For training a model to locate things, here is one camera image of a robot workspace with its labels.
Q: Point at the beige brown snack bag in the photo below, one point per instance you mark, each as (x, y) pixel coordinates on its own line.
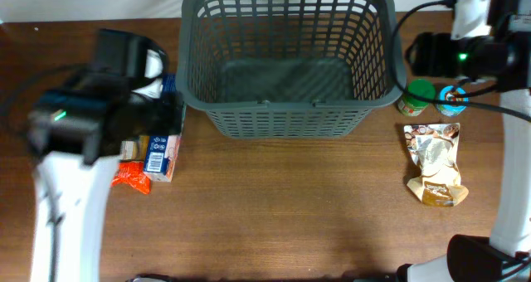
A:
(433, 148)

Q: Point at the grey plastic basket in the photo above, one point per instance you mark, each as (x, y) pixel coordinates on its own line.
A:
(266, 69)

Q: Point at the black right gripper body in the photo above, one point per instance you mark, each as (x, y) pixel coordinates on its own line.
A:
(447, 58)

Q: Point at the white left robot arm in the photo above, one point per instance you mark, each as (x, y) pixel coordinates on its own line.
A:
(75, 133)

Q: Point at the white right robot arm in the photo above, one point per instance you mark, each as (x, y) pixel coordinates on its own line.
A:
(489, 39)

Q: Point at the blue biscuit box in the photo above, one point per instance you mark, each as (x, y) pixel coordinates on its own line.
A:
(162, 150)

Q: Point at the blue round tin can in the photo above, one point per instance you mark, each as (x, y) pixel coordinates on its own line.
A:
(448, 94)

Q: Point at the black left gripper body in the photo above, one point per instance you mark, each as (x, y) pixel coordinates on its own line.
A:
(156, 115)

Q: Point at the green lid jar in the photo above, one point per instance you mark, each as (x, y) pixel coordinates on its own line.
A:
(411, 106)

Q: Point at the orange biscuit packet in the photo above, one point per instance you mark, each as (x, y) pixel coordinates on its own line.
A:
(131, 165)

